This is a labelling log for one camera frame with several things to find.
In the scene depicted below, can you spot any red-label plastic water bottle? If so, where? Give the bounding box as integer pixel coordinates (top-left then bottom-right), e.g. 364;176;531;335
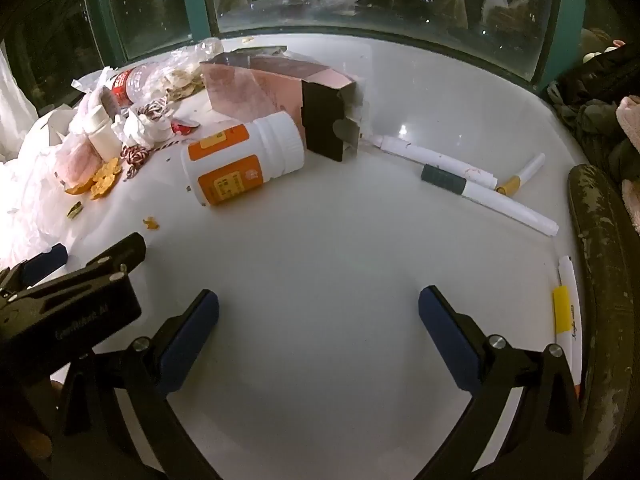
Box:
110;62;166;108

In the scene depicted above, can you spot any camouflage cloth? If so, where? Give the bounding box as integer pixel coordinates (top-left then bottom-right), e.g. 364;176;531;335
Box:
566;162;640;480

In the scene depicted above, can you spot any white marker with dark cap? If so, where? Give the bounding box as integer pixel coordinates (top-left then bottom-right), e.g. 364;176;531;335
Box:
420;163;560;237

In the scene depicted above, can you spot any white marker pen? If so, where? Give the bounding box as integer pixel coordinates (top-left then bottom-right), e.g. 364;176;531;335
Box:
370;135;498;192

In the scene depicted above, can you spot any pale pink plastic packet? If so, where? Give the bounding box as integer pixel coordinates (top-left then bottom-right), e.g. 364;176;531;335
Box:
75;87;118;133

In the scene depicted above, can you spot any orange peel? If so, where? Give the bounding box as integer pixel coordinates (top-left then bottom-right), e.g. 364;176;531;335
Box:
64;157;123;202

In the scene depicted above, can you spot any white curtain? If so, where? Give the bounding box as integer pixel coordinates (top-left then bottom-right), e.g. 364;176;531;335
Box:
0;50;38;161

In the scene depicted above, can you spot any pink towel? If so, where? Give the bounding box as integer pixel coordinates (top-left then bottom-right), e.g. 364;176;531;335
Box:
616;95;640;235

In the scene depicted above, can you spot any small white bottle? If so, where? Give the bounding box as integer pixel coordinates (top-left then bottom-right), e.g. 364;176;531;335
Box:
86;105;123;160

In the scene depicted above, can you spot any white orange-label pill bottle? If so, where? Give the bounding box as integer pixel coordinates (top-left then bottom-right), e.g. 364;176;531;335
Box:
180;111;306;207

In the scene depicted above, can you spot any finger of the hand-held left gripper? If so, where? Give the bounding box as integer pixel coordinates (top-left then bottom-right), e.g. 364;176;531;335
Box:
65;232;148;286
0;243;69;292

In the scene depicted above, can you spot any crumpled white tissue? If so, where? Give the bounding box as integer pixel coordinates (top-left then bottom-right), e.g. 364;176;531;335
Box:
112;110;176;147

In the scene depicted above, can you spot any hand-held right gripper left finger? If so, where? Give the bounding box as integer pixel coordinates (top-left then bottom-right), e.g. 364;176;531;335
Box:
52;288;238;480

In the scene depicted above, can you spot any white pen with yellow band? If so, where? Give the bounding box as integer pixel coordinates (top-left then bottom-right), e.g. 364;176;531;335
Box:
495;153;546;197

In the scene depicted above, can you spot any teal window frame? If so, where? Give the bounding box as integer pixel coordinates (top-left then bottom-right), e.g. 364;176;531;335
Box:
80;0;588;93

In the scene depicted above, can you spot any pink cardboard box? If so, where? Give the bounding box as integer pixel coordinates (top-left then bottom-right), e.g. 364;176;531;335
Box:
199;46;368;163

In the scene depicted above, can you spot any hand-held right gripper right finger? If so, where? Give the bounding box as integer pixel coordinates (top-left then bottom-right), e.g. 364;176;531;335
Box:
397;285;587;480

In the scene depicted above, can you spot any plush toy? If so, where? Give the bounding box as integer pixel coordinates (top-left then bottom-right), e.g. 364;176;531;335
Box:
582;27;626;63

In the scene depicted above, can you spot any dark clothes pile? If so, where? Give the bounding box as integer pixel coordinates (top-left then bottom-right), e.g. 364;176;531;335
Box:
547;25;640;183

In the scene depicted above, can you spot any clear plastic bag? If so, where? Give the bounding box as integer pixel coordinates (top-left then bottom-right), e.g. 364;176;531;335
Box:
150;37;226;103

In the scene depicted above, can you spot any white pen with yellow clip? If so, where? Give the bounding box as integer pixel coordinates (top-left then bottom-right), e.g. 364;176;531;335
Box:
551;255;585;401

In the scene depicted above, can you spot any red and white string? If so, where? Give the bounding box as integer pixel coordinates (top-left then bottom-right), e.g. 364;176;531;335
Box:
121;99;193;181

